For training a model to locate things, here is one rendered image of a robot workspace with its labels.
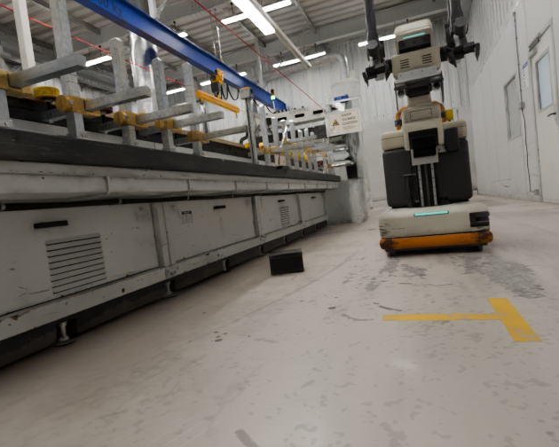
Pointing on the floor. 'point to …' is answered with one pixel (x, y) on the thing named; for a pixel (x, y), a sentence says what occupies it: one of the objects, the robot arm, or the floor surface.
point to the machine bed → (114, 247)
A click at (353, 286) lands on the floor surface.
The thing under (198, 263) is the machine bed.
